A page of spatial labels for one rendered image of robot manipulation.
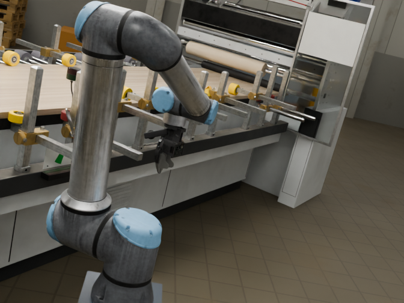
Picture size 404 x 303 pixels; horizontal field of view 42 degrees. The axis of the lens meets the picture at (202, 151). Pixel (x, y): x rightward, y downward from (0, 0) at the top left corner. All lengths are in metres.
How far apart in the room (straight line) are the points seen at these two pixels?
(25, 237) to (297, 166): 2.55
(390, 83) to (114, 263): 9.63
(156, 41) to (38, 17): 8.88
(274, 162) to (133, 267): 3.34
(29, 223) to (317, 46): 2.71
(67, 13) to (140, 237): 8.74
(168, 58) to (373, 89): 9.51
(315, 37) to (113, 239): 3.20
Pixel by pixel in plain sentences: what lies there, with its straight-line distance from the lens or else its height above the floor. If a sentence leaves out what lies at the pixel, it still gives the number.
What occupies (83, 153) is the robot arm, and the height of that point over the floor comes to 1.04.
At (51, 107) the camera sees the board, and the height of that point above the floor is 0.90.
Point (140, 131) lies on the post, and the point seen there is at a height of 0.80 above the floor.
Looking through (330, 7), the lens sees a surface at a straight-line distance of 4.44.
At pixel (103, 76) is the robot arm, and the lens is 1.43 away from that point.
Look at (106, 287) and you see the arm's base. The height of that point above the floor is 0.67.
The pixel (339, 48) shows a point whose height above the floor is 1.39.
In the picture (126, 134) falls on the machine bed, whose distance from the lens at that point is 3.02.
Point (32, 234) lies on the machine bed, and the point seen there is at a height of 0.23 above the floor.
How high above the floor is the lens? 1.52
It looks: 16 degrees down
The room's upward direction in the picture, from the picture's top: 14 degrees clockwise
